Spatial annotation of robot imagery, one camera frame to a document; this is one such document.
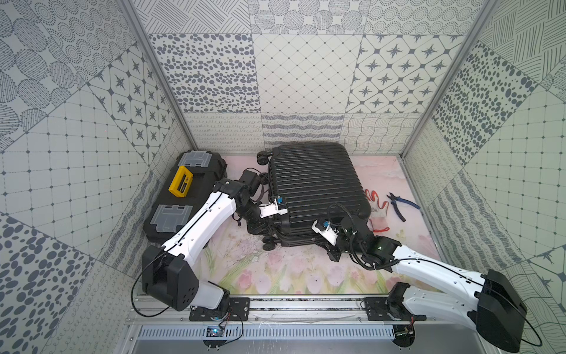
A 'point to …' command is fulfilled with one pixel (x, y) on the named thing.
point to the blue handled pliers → (397, 198)
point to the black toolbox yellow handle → (189, 183)
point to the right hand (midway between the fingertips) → (318, 243)
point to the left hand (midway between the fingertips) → (273, 227)
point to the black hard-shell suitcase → (312, 178)
